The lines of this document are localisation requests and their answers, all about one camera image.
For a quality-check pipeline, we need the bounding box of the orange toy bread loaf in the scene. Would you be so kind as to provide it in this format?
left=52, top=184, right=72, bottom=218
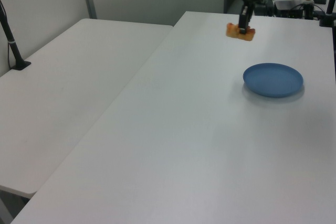
left=226, top=23, right=256, bottom=42

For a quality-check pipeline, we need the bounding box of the black electronics box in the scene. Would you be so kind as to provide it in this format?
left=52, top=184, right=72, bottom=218
left=274, top=0, right=307, bottom=19

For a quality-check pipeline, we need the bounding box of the blue round plate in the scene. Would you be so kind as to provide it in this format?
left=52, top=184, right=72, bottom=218
left=242, top=62, right=305, bottom=99

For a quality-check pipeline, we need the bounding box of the white side table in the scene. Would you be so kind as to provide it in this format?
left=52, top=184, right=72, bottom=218
left=0, top=18, right=174, bottom=199

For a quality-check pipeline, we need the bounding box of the black camera stand with clamp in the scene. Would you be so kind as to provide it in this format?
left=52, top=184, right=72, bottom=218
left=318, top=0, right=336, bottom=28

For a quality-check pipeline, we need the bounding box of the black camera pole with base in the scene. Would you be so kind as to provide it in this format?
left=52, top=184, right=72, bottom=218
left=0, top=0, right=32, bottom=71

